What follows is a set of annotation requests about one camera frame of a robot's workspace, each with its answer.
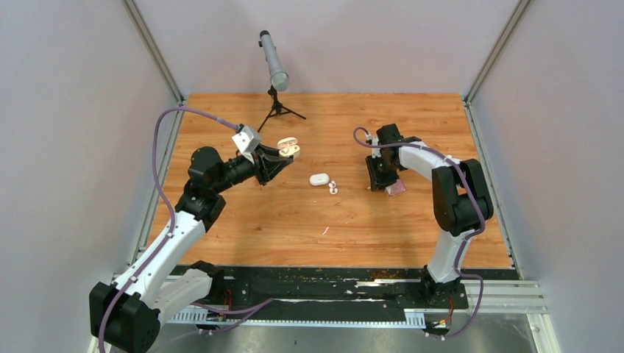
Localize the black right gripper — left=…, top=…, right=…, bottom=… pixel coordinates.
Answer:
left=366, top=152, right=400, bottom=191

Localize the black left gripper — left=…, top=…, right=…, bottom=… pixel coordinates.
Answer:
left=213, top=143, right=294, bottom=194

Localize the white gold-trimmed earbud case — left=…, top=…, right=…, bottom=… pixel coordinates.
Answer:
left=277, top=137, right=300, bottom=158

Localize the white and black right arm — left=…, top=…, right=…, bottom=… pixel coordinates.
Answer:
left=360, top=124, right=494, bottom=307

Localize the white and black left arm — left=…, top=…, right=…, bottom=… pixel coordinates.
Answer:
left=89, top=144, right=299, bottom=352

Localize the white oval earbud case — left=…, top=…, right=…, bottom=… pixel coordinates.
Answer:
left=308, top=173, right=330, bottom=186

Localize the black microphone tripod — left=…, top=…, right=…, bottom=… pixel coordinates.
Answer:
left=258, top=85, right=307, bottom=132

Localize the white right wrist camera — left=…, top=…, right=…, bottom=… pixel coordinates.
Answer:
left=366, top=135, right=381, bottom=159

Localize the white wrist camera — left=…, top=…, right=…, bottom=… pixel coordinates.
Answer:
left=232, top=124, right=261, bottom=164
left=366, top=135, right=381, bottom=159

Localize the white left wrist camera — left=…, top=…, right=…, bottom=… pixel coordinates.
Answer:
left=232, top=124, right=261, bottom=164

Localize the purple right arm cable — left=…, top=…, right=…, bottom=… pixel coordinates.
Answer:
left=352, top=126, right=487, bottom=340

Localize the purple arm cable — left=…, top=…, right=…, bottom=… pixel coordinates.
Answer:
left=352, top=126, right=487, bottom=340
left=97, top=107, right=274, bottom=353

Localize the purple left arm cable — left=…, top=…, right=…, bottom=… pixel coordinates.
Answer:
left=97, top=107, right=274, bottom=353

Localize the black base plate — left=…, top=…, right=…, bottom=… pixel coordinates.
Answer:
left=199, top=266, right=468, bottom=322

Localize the white cable duct strip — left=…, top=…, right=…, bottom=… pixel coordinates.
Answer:
left=166, top=307, right=428, bottom=329

